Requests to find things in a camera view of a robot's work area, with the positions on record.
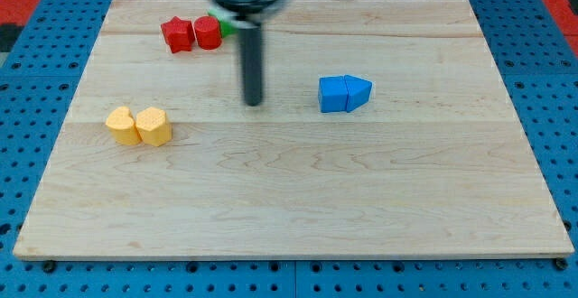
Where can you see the blue triangular prism block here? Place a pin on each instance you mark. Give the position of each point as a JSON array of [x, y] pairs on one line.
[[358, 92]]

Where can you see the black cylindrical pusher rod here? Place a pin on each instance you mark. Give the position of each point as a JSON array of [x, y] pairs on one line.
[[250, 50]]

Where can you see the blue cube block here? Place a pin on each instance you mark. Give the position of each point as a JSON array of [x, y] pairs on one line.
[[332, 94]]

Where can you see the yellow hexagon block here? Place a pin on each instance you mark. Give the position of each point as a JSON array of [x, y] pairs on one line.
[[154, 126]]

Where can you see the yellow heart block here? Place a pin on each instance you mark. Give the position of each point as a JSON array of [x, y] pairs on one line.
[[121, 126]]

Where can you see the light wooden board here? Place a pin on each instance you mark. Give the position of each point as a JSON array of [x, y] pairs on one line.
[[435, 165]]

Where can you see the green block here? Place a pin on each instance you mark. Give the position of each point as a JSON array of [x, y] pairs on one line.
[[225, 22]]

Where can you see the red star block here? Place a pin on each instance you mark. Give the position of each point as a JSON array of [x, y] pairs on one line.
[[178, 34]]

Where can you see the red cylinder block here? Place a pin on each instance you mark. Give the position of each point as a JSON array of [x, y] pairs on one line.
[[207, 31]]

